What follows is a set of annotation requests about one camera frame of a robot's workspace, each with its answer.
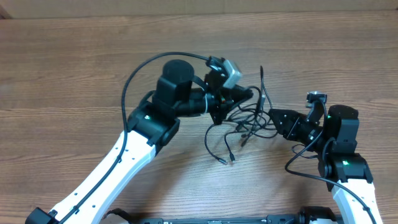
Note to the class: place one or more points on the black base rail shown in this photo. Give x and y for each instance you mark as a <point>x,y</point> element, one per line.
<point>321,215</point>

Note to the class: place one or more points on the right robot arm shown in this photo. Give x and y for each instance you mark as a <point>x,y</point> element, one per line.
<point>331,134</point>

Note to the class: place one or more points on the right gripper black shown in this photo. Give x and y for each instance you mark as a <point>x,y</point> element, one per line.
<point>296,126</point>

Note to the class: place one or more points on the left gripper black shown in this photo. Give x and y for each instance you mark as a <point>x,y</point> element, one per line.
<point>218,104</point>

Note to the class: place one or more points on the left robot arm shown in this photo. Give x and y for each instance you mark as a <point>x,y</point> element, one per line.
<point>150,127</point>

